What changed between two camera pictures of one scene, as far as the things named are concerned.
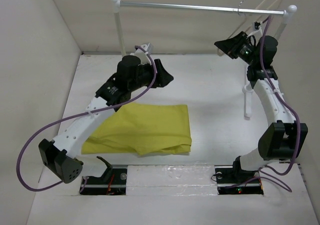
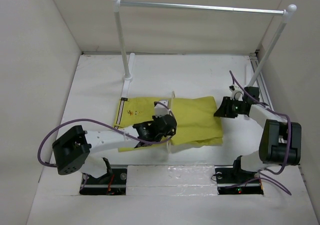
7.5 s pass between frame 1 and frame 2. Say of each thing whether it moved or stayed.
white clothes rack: stayed
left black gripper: moved
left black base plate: stayed
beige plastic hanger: moved
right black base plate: stayed
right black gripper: moved
